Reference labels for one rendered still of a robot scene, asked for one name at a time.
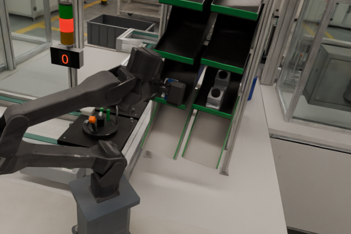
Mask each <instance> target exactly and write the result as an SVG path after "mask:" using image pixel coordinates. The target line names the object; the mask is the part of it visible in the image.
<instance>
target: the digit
mask: <svg viewBox="0 0 351 234"><path fill-rule="evenodd" d="M58 52H59V60H60V64H61V65H66V66H71V56H70V52H66V51H61V50H59V51H58Z"/></svg>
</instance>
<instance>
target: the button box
mask: <svg viewBox="0 0 351 234"><path fill-rule="evenodd" d="M19 172H20V173H23V174H27V175H31V176H35V177H39V178H44V179H48V180H52V181H56V182H60V183H65V184H69V183H70V182H71V181H74V180H77V179H80V178H82V177H83V176H84V174H85V168H50V167H25V168H23V169H21V170H20V171H19Z"/></svg>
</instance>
